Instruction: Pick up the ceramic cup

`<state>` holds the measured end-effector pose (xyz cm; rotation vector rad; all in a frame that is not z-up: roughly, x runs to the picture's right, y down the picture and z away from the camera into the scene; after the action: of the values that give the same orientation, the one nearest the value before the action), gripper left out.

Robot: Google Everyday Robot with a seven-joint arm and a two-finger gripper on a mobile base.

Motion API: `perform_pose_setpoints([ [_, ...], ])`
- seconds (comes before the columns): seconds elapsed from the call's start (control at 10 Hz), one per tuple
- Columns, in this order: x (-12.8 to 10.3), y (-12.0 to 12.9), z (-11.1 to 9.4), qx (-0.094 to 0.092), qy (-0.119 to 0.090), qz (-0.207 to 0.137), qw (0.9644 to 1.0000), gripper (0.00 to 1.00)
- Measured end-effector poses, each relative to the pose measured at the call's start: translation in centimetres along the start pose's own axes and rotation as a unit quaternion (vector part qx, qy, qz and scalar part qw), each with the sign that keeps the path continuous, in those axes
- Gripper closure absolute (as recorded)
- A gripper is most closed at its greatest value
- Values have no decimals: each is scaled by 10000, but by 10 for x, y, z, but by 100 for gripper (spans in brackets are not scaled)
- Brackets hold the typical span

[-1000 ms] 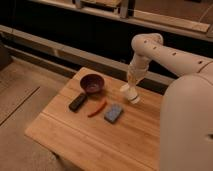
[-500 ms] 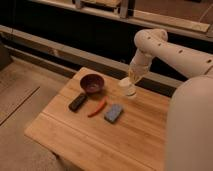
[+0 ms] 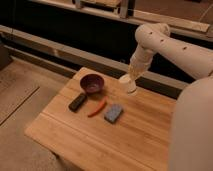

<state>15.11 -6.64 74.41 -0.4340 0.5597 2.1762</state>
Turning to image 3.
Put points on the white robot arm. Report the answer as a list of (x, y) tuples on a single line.
[(191, 136)]

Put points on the red chili pepper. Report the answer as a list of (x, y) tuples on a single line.
[(98, 108)]

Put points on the black rectangular block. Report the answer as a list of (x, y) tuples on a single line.
[(77, 102)]

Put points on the grey metal rail frame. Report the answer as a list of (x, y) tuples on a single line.
[(48, 54)]

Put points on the dark maroon bowl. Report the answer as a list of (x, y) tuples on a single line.
[(92, 83)]

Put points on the blue sponge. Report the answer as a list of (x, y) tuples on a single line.
[(113, 113)]

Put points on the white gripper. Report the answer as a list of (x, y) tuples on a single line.
[(138, 65)]

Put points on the white ceramic cup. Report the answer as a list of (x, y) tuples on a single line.
[(127, 84)]

